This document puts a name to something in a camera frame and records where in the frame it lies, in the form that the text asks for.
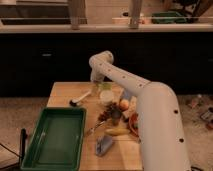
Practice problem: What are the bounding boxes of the white handled dish brush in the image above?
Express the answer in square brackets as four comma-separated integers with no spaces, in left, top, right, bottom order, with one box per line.
[69,90,91,107]

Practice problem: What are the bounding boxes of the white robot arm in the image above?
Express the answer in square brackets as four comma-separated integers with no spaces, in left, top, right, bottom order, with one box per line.
[89,51,191,171]

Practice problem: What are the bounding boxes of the green plastic tray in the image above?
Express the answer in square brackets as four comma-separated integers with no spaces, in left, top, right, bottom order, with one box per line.
[21,107,86,171]

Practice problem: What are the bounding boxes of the light green cup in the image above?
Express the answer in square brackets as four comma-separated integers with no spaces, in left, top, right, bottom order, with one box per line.
[100,82,112,91]

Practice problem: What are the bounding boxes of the white round cup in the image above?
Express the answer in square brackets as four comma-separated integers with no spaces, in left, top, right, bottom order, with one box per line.
[100,90,114,106]

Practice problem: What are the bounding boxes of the dark grape bunch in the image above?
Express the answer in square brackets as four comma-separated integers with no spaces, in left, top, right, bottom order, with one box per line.
[98,103,117,121]

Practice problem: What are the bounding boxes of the orange fruit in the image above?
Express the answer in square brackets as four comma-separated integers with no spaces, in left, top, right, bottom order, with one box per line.
[119,99,129,111]

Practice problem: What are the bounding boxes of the green small cup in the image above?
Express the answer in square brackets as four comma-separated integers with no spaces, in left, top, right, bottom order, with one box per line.
[111,110,122,126]

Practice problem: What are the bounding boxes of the brown block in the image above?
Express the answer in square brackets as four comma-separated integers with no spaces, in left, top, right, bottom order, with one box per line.
[122,110,131,121]

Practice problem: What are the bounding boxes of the yellow banana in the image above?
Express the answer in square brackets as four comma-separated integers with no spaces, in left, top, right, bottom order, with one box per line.
[105,128,130,136]

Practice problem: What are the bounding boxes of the orange bowl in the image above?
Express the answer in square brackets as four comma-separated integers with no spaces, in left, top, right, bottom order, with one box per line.
[128,113,138,136]

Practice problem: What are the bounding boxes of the black stand pole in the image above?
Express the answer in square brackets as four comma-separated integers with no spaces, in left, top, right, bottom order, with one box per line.
[19,128,27,165]

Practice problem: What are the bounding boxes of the green background bin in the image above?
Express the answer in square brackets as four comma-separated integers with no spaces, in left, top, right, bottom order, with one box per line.
[151,11,187,24]

